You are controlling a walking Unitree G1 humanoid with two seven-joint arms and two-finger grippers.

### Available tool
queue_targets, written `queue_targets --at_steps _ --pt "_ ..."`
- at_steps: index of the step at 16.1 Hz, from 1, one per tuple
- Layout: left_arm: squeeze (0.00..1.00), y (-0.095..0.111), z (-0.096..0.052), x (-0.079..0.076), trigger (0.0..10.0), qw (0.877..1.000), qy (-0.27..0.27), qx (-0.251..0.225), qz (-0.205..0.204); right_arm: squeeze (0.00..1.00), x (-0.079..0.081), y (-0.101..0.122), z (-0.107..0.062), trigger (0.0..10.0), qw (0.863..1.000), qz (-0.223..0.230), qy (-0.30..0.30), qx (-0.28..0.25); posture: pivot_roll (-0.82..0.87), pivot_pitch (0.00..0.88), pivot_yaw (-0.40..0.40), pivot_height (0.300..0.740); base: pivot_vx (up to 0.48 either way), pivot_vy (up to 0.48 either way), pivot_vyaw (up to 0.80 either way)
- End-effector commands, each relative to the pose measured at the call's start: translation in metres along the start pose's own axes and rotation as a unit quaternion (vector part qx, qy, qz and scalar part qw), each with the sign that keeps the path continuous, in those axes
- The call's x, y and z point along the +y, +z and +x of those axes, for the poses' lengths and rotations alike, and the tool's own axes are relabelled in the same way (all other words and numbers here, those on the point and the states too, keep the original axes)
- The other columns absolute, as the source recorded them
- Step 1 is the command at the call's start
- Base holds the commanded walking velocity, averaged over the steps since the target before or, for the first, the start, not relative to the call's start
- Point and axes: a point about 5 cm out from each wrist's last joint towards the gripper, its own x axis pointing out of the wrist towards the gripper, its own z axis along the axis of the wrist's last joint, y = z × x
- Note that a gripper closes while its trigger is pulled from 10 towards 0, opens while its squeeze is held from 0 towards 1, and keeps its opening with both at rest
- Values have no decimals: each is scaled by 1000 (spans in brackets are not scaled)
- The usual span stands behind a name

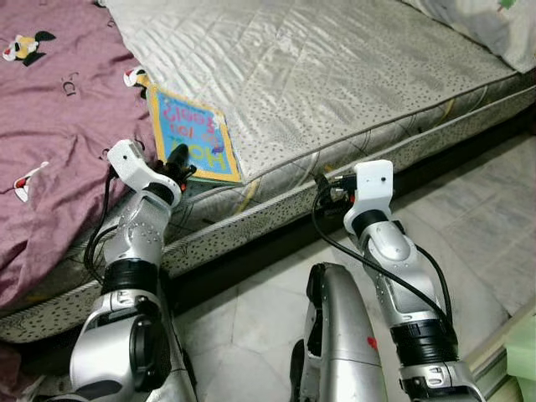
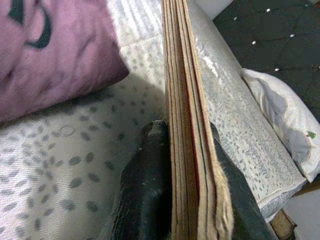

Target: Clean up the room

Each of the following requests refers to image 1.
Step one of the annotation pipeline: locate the blue yellow children's book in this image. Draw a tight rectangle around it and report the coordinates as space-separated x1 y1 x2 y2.
147 84 244 185

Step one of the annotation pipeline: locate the white pillow green leaf print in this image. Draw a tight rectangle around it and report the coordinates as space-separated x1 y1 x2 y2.
406 0 536 75

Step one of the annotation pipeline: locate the purple cartoon print blanket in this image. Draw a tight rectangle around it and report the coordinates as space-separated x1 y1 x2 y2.
0 0 181 311

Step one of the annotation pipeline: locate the grey floor door track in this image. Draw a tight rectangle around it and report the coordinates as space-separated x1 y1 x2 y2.
465 301 536 394

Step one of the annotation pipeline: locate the pale green plastic container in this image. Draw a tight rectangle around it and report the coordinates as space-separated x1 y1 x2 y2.
505 314 536 402

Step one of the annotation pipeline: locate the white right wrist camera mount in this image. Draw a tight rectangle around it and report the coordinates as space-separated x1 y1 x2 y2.
343 159 395 235

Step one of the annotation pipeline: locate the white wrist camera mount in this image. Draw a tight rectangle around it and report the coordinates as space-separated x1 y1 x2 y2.
106 140 183 206
343 159 395 235

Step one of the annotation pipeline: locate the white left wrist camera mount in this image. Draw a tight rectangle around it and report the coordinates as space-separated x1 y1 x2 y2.
106 140 183 206

